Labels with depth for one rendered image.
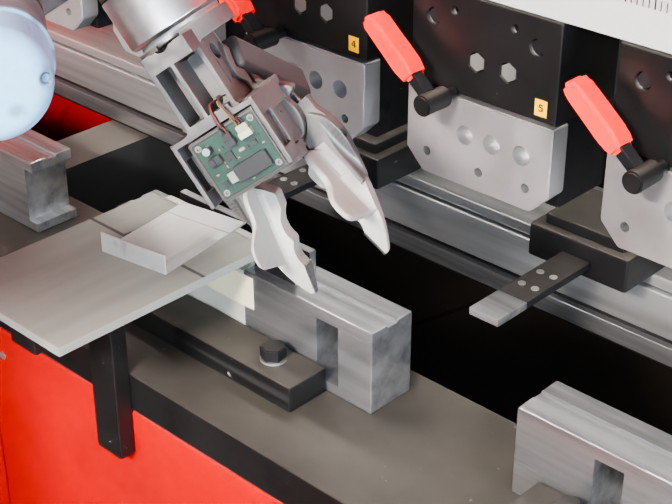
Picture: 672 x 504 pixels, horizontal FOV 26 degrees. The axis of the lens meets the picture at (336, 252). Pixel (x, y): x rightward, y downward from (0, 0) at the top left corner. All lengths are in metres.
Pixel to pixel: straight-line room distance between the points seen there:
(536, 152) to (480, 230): 0.47
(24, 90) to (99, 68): 1.19
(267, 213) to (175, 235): 0.47
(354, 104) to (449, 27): 0.14
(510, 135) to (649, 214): 0.14
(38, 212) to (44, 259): 0.33
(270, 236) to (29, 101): 0.25
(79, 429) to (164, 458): 0.15
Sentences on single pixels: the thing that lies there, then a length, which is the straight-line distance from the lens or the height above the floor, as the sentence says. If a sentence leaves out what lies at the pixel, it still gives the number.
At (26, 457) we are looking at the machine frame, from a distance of 1.81.
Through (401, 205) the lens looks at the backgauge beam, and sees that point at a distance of 1.70.
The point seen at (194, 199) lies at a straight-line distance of 1.60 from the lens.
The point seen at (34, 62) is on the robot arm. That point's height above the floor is 1.41.
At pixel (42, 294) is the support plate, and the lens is 1.44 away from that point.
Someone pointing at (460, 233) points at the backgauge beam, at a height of 0.94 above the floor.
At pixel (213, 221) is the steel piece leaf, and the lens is 1.54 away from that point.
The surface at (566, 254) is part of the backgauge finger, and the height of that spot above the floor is 1.00.
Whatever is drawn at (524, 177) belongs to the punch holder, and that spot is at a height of 1.20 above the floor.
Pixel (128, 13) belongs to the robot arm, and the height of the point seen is 1.39.
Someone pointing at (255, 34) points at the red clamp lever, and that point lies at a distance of 1.31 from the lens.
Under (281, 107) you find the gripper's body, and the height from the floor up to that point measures 1.32.
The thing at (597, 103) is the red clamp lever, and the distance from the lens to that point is 1.08.
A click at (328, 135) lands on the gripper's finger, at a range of 1.03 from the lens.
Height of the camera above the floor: 1.73
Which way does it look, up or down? 29 degrees down
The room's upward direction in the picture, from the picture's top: straight up
